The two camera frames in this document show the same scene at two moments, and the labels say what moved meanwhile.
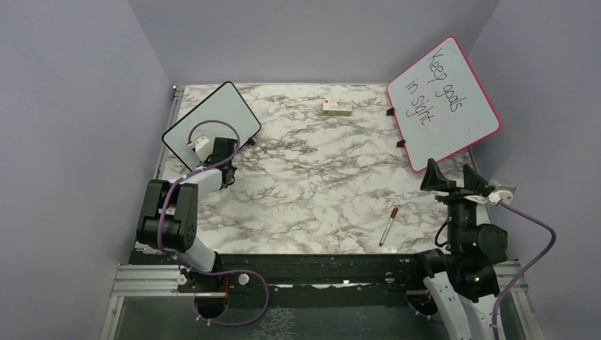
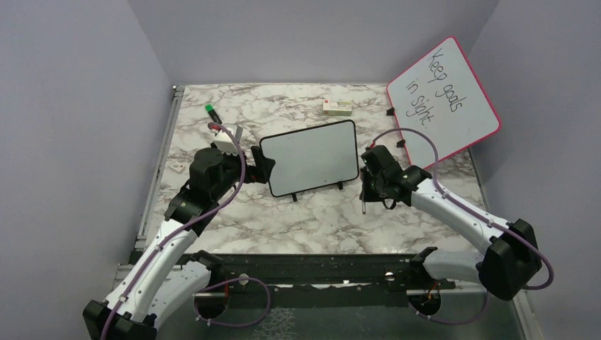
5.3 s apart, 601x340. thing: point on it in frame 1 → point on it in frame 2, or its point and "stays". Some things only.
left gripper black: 208,161 → 261,172
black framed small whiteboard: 220,111 → 312,158
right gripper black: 473,185 → 367,195
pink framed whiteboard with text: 441,108 stays
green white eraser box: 336,108 stays
